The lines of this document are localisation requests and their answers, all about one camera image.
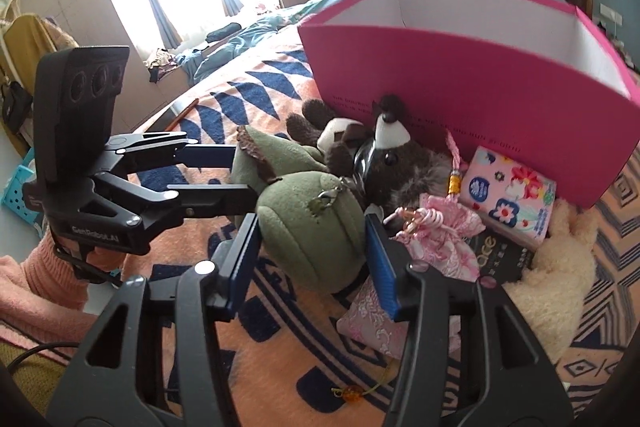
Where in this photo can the green plush toy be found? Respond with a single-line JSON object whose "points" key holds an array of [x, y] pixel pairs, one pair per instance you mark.
{"points": [[311, 222]]}

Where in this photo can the black small box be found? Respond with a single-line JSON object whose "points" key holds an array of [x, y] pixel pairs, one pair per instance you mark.
{"points": [[499, 257]]}

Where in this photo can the cream plush toy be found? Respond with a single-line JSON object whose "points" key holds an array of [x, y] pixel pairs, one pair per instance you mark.
{"points": [[551, 293]]}

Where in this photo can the yellow hanging coat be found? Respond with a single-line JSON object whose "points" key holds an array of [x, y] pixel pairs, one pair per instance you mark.
{"points": [[24, 42]]}

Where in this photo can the turquoise plastic basket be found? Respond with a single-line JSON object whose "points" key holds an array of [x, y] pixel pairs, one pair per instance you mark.
{"points": [[12, 196]]}

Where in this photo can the floral tissue pack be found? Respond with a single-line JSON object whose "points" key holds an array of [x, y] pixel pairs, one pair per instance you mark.
{"points": [[511, 198]]}

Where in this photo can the pink embroidered pouch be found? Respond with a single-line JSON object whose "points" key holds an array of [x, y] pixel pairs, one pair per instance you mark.
{"points": [[366, 322]]}

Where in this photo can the dark folded clothes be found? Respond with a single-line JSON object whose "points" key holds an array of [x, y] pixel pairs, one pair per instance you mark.
{"points": [[223, 33]]}

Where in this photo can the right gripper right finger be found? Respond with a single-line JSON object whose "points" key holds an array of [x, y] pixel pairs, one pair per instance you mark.
{"points": [[411, 291]]}

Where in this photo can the amber bead charm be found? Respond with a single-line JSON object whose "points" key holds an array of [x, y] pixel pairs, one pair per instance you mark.
{"points": [[355, 393]]}

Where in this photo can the dark brown plush raccoon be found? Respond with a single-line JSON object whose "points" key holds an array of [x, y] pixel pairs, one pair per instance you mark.
{"points": [[387, 166]]}

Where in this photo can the pink knit sleeve forearm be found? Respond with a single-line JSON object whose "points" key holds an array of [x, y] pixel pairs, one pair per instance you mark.
{"points": [[41, 299]]}

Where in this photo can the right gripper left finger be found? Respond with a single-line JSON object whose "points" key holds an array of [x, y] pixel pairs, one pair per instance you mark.
{"points": [[212, 291]]}

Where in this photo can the blue floral duvet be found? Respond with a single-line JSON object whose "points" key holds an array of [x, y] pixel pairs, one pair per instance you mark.
{"points": [[198, 65]]}

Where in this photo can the pink satin drawstring pouch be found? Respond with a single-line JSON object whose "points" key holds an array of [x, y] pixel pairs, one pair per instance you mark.
{"points": [[437, 232]]}

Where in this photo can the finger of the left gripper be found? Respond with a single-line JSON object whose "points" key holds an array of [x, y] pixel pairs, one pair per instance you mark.
{"points": [[206, 155], [204, 201]]}

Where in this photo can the pink storage box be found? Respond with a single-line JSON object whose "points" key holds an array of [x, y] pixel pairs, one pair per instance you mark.
{"points": [[534, 80]]}

